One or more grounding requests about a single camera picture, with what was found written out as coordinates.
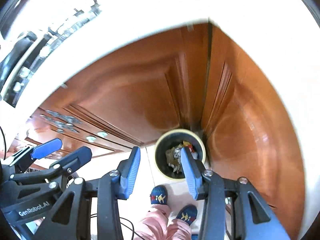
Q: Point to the person's left blue slipper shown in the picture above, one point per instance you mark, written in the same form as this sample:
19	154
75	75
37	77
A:
158	196

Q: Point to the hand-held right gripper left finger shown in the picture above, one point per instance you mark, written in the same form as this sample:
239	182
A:
131	172

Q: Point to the black glass gas stove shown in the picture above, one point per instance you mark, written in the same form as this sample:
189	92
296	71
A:
17	50

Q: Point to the person's blue slipper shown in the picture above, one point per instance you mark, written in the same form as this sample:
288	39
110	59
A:
158	196
186	215

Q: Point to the person's right leg pink pants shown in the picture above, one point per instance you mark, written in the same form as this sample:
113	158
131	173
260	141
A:
180	231

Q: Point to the wooden cabinet door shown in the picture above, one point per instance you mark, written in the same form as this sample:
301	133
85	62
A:
250	130
125	92

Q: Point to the round cabinet knob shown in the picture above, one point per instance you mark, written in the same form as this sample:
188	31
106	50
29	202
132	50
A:
91	139
102	134

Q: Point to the stove knob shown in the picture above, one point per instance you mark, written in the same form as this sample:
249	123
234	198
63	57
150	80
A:
23	73
16	87

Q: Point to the person's right blue slipper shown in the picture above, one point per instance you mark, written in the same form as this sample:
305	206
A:
186	215

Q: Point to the round cream rimmed waste bin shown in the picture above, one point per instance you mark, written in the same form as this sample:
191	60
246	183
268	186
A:
161	152

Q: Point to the yellow snack wrapper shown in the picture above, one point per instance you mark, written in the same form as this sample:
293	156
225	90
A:
186	143

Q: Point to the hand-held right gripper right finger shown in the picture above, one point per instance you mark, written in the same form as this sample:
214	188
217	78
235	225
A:
191	177

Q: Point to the person's leg pink pants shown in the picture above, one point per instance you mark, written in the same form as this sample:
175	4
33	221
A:
152	222
180	231

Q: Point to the wooden cabinet corner post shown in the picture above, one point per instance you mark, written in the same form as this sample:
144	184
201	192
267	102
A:
197	80

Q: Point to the person's left leg pink pants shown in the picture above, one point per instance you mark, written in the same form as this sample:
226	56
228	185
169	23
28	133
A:
152	222

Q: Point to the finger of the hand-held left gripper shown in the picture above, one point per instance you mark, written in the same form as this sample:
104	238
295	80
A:
80	155
47	148

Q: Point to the brown bag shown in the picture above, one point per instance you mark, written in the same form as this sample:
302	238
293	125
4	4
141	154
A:
170	160

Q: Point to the wooden drawer front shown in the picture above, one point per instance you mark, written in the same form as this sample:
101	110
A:
75	140

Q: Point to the red snack packet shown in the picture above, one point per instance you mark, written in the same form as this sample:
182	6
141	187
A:
192	148

